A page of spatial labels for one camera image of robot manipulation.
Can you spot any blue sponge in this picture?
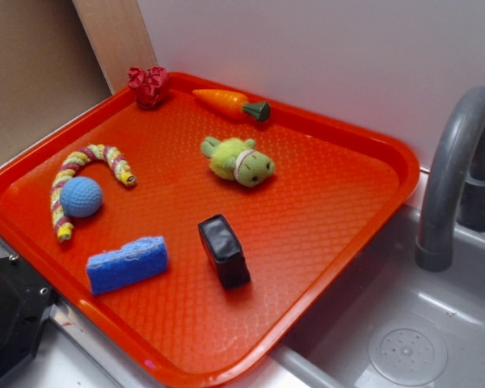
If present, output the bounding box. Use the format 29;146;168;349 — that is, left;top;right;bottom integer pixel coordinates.
86;236;168;295

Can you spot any grey toy sink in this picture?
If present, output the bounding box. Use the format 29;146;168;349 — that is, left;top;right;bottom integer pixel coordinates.
0;163;485;388

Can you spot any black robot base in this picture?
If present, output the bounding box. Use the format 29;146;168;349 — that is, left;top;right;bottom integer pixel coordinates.
0;254;56;385

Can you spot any striped rope toy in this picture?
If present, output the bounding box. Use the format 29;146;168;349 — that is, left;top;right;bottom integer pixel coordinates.
49;144;137;242

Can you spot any black box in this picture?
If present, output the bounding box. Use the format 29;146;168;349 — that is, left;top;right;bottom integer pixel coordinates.
198;214;251;289

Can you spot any orange toy carrot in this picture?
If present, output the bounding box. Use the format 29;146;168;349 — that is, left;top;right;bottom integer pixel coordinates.
192;89;271;122

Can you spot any orange plastic tray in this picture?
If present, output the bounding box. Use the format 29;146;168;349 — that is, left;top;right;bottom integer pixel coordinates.
0;73;420;387

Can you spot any green plush toy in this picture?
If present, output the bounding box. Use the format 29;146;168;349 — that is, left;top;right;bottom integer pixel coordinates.
200;137;276;188

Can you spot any grey toy faucet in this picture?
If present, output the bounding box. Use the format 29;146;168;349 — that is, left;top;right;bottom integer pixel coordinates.
415;86;485;272

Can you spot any red crumpled fabric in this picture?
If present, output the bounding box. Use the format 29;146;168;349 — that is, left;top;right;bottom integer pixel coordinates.
128;66;171;110

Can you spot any wooden board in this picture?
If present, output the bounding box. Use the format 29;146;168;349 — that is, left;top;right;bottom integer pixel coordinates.
73;0;158;94

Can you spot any blue dimpled ball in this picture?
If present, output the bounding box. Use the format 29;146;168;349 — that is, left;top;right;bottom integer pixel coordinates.
60;177;103;218

